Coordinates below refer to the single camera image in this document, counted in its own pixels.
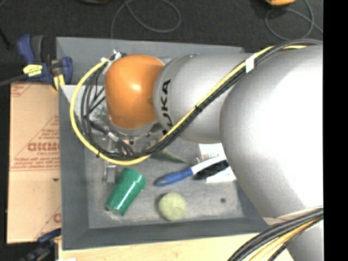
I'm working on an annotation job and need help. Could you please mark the green plastic cup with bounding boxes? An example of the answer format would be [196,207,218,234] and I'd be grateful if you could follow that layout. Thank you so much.
[104,167,148,216]

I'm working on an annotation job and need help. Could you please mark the dark green pointed piece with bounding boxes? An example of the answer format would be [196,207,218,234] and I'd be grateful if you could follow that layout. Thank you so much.
[148,143,188,164]

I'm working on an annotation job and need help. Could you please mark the blue and white brush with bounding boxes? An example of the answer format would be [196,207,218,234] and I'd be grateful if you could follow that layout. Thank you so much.
[153,152,231,187]

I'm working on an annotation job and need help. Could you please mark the yellow-green ball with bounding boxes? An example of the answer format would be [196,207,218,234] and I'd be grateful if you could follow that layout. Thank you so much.
[158,191,189,221]

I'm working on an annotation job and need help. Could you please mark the brown cardboard board red print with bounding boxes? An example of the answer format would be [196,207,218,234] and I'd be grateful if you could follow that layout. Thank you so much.
[5,81,63,244]

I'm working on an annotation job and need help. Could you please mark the white flat packet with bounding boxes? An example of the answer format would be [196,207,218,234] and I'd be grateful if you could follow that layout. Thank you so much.
[197,142,237,184]

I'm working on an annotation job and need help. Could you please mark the grey metal bin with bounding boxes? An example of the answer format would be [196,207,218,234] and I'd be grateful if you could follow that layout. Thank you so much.
[55,36,273,250]

